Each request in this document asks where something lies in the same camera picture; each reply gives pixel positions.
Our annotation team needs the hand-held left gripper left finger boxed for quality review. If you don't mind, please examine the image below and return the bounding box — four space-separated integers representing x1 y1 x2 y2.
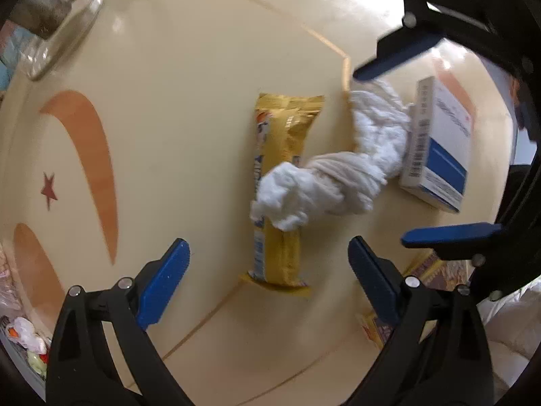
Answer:
46 238 192 406

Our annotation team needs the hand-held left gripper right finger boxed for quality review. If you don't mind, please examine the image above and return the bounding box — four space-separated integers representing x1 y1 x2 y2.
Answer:
347 236 495 406

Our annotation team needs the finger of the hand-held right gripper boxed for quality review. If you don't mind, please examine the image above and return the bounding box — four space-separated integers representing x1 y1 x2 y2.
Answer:
401 220 533 301
353 0 534 82

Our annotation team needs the white knotted rope toy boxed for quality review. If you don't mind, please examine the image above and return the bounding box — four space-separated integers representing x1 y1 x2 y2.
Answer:
249 80 413 232

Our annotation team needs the yellow snack wrapper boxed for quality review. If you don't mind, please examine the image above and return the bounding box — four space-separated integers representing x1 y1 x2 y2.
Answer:
240 92 325 299

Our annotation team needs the yellow printed packet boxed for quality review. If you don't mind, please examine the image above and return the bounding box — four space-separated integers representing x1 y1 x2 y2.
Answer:
357 249 471 347

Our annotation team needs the white blue-striped medicine box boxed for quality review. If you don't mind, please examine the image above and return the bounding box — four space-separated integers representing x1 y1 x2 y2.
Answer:
398 76 476 214

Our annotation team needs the small white plastic bag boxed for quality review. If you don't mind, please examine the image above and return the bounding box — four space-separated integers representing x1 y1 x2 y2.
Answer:
6 316 48 356

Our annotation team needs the plastic bag of peanuts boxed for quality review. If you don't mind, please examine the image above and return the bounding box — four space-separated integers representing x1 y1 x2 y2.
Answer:
0 241 26 318

